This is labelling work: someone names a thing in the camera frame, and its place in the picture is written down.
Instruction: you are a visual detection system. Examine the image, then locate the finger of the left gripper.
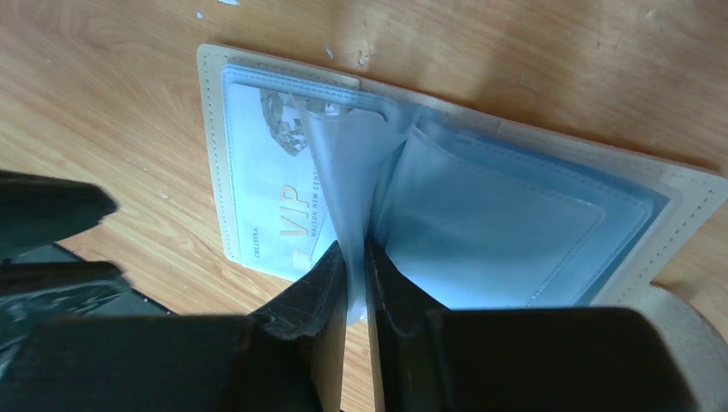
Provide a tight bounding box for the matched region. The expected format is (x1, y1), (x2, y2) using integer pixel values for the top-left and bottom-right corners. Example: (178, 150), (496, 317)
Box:
(1, 261), (171, 364)
(1, 170), (118, 260)

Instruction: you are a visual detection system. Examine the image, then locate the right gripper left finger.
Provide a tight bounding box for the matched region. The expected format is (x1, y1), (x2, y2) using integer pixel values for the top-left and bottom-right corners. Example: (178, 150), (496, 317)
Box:
(1, 243), (347, 411)

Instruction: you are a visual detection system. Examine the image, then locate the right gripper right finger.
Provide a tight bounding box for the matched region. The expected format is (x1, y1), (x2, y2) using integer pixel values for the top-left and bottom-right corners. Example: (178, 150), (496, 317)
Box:
(365, 241), (698, 411)

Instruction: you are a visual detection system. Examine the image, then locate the beige card holder wallet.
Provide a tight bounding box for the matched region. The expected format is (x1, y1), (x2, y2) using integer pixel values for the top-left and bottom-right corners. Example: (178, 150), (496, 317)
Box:
(197, 44), (727, 322)

